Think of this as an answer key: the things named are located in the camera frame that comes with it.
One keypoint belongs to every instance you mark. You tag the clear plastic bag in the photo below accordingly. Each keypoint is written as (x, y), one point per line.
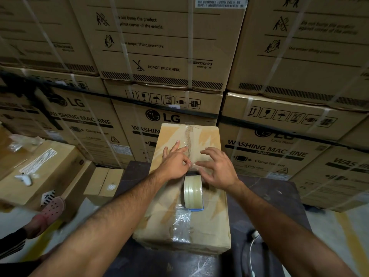
(17, 145)

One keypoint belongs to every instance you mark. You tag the white VR headset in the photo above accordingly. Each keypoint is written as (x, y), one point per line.
(255, 234)

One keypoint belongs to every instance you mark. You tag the person's right hand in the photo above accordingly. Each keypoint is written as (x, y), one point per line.
(222, 173)

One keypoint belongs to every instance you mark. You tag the person's left hand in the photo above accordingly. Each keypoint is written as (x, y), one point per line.
(173, 165)

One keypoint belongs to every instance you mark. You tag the person's right forearm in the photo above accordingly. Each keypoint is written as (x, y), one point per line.
(288, 230)

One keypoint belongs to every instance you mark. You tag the plain brown cardboard box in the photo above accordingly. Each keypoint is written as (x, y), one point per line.
(8, 164)

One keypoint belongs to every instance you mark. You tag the cardboard box with arrow label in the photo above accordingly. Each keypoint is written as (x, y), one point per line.
(77, 184)

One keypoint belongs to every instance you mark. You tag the brown taped cardboard box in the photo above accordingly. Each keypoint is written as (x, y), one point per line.
(207, 135)

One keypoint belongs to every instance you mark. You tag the white handheld controller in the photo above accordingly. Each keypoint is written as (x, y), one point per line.
(26, 180)

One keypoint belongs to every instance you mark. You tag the blue tape dispenser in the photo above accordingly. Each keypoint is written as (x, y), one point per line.
(197, 210)

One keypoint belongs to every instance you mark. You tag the person's left forearm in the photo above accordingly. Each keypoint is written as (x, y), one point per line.
(101, 227)

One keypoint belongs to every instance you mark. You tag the stack of large printed cartons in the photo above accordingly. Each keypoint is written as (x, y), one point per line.
(161, 34)

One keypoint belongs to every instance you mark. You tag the cardboard box with zigzag print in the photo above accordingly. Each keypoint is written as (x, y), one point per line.
(60, 170)

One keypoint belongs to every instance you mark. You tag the small plain cardboard box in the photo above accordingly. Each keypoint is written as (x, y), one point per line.
(95, 184)

